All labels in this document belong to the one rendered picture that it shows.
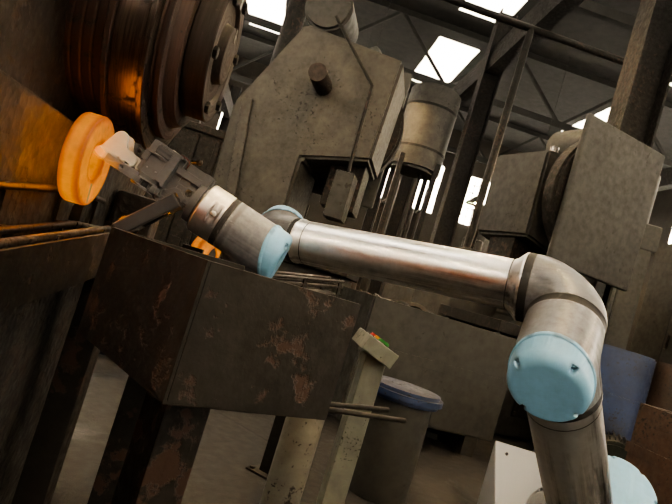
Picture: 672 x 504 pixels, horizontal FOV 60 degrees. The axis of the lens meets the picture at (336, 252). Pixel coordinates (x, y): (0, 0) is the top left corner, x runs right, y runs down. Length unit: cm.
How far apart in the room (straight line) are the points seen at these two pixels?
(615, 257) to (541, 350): 396
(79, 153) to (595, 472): 94
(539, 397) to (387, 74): 334
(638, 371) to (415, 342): 157
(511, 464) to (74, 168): 123
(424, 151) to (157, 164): 915
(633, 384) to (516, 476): 268
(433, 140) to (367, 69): 617
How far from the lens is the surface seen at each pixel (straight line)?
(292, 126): 401
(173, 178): 103
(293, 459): 188
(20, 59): 106
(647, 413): 333
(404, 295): 550
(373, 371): 190
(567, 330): 88
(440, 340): 341
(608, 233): 472
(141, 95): 111
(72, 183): 102
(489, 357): 361
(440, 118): 1027
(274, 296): 60
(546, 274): 97
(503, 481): 161
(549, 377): 86
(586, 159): 454
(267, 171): 396
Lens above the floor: 73
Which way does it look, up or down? 3 degrees up
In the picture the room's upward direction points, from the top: 17 degrees clockwise
